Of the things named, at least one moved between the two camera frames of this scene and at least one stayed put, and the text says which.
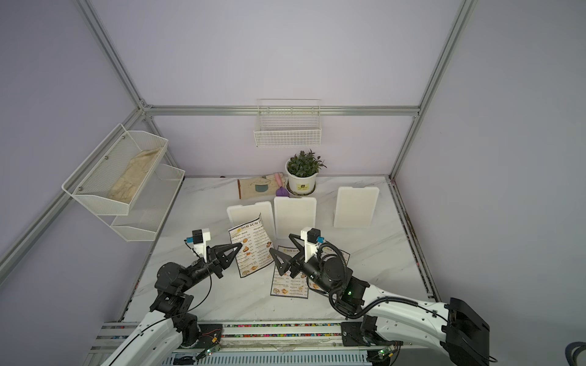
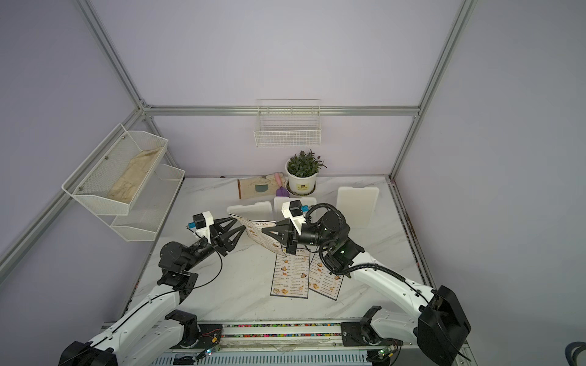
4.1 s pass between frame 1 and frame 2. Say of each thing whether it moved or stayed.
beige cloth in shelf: stayed
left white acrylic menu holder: stayed
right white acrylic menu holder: stayed
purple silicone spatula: stayed
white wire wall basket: stayed
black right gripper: moved
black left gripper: moved
